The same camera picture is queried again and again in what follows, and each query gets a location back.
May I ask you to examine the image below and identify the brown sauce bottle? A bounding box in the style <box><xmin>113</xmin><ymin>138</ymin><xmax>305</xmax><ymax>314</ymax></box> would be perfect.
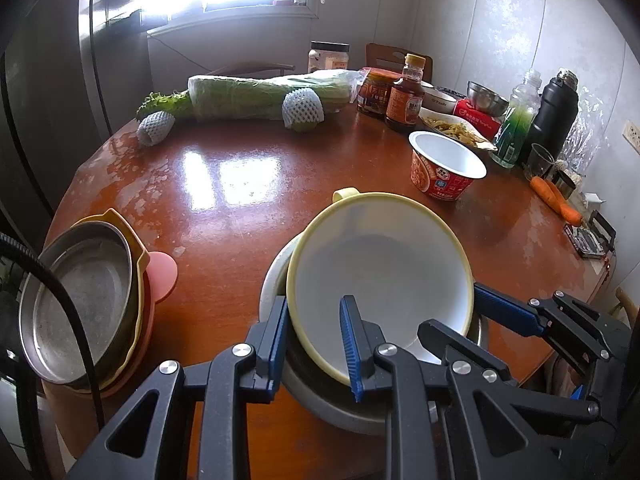
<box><xmin>384</xmin><ymin>53</ymin><xmax>434</xmax><ymax>134</ymax></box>

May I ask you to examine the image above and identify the yellow shell-shaped plate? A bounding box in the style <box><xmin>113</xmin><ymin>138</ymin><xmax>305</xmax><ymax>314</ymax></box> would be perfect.
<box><xmin>70</xmin><ymin>208</ymin><xmax>151</xmax><ymax>394</ymax></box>

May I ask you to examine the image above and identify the empty white foam net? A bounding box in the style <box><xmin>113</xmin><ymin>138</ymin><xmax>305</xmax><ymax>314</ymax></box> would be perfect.
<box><xmin>137</xmin><ymin>112</ymin><xmax>177</xmax><ymax>149</ymax></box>

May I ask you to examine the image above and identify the small dark tin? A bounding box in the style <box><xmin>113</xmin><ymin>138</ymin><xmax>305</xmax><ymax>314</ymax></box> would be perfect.
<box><xmin>552</xmin><ymin>167</ymin><xmax>581</xmax><ymax>196</ymax></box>

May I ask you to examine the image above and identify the clear plastic bag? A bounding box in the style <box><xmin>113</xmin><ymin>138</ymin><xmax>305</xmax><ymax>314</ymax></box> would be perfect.
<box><xmin>562</xmin><ymin>104</ymin><xmax>601</xmax><ymax>171</ymax></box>

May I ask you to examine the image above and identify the plate of cooked food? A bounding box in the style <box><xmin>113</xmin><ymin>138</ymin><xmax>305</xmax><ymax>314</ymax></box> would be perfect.
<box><xmin>418</xmin><ymin>108</ymin><xmax>499</xmax><ymax>152</ymax></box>

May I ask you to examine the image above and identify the white wall outlet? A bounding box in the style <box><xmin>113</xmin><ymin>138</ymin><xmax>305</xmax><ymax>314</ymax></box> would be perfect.
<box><xmin>622</xmin><ymin>119</ymin><xmax>640</xmax><ymax>157</ymax></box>

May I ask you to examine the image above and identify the green leaf lettuce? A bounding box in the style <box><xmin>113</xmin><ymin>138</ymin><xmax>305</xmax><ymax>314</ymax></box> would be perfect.
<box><xmin>137</xmin><ymin>88</ymin><xmax>194</xmax><ymax>122</ymax></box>

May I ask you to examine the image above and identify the glass jar with black lid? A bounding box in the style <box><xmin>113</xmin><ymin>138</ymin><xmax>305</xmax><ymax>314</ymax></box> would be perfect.
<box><xmin>307</xmin><ymin>40</ymin><xmax>351</xmax><ymax>75</ymax></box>

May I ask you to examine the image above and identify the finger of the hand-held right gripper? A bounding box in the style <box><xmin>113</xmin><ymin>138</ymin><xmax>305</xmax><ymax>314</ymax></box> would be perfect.
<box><xmin>417</xmin><ymin>319</ymin><xmax>600</xmax><ymax>421</ymax></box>
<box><xmin>474</xmin><ymin>282</ymin><xmax>632</xmax><ymax>373</ymax></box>

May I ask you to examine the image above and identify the yellow enamel bowl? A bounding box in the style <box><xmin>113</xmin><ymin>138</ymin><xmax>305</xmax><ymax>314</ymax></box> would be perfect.
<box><xmin>286</xmin><ymin>187</ymin><xmax>475</xmax><ymax>387</ymax></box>

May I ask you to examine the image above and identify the grey refrigerator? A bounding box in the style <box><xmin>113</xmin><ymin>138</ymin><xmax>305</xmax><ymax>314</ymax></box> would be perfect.
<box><xmin>0</xmin><ymin>0</ymin><xmax>153</xmax><ymax>246</ymax></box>

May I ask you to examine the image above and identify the red instant noodle cup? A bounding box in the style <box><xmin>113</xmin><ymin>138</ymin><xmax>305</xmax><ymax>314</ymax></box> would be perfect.
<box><xmin>408</xmin><ymin>130</ymin><xmax>487</xmax><ymax>203</ymax></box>

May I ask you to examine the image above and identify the red tissue box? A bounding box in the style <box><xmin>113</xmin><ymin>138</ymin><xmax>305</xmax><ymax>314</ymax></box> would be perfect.
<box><xmin>452</xmin><ymin>98</ymin><xmax>504</xmax><ymax>141</ymax></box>

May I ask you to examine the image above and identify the fruit in white foam net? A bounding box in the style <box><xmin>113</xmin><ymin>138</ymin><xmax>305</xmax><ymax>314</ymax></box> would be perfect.
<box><xmin>281</xmin><ymin>87</ymin><xmax>325</xmax><ymax>134</ymax></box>

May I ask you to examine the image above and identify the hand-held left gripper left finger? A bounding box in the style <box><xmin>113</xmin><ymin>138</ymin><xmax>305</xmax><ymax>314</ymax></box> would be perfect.
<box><xmin>65</xmin><ymin>297</ymin><xmax>291</xmax><ymax>480</ymax></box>

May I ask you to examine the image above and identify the clear drinking glass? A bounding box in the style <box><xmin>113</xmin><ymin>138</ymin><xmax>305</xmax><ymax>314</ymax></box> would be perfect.
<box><xmin>523</xmin><ymin>143</ymin><xmax>557</xmax><ymax>181</ymax></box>

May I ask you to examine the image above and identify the small white bowl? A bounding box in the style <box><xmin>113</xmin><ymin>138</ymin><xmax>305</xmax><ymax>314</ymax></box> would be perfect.
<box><xmin>422</xmin><ymin>84</ymin><xmax>471</xmax><ymax>116</ymax></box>

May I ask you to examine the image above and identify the large stainless steel bowl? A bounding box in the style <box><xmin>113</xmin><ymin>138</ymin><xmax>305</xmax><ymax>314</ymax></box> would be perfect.
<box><xmin>257</xmin><ymin>245</ymin><xmax>493</xmax><ymax>436</ymax></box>

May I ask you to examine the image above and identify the red sauce jar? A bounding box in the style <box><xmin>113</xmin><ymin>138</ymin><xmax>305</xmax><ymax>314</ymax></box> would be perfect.
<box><xmin>357</xmin><ymin>67</ymin><xmax>401</xmax><ymax>120</ymax></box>

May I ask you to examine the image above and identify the round stainless steel plate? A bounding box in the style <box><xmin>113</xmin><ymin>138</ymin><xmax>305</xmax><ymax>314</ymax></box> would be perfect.
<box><xmin>17</xmin><ymin>220</ymin><xmax>139</xmax><ymax>391</ymax></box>

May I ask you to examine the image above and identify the light wooden chair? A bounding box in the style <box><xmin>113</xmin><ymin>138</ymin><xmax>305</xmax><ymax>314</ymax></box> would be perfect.
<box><xmin>614</xmin><ymin>287</ymin><xmax>640</xmax><ymax>322</ymax></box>

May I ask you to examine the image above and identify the wooden chair back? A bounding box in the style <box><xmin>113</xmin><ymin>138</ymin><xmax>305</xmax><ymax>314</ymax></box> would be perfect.
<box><xmin>365</xmin><ymin>42</ymin><xmax>434</xmax><ymax>84</ymax></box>

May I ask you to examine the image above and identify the black thermos flask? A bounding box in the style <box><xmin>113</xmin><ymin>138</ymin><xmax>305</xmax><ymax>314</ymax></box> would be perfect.
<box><xmin>524</xmin><ymin>72</ymin><xmax>580</xmax><ymax>164</ymax></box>

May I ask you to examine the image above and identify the small stainless steel bowl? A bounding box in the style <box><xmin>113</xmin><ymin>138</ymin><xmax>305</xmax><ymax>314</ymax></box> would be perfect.
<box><xmin>467</xmin><ymin>80</ymin><xmax>511</xmax><ymax>117</ymax></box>

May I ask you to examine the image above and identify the orange carrot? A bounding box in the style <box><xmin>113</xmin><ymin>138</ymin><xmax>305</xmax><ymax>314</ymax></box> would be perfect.
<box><xmin>529</xmin><ymin>175</ymin><xmax>585</xmax><ymax>226</ymax></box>

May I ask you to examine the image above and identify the salmon pink plate with ears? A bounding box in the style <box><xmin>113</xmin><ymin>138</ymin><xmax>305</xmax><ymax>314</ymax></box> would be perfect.
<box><xmin>106</xmin><ymin>251</ymin><xmax>180</xmax><ymax>397</ymax></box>

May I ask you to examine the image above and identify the black metal clip tool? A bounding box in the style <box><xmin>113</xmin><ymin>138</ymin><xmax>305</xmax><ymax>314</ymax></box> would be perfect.
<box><xmin>563</xmin><ymin>209</ymin><xmax>617</xmax><ymax>260</ymax></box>

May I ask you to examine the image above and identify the green dish soap bottle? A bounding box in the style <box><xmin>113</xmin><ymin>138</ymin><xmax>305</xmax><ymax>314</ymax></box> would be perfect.
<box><xmin>489</xmin><ymin>69</ymin><xmax>544</xmax><ymax>170</ymax></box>

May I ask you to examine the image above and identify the wrapped napa cabbage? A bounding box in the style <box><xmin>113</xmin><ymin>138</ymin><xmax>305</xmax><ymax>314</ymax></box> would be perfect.
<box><xmin>187</xmin><ymin>70</ymin><xmax>364</xmax><ymax>122</ymax></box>

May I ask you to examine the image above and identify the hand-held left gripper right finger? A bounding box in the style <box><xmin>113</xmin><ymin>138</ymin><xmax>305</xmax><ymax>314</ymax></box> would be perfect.
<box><xmin>339</xmin><ymin>295</ymin><xmax>548</xmax><ymax>480</ymax></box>

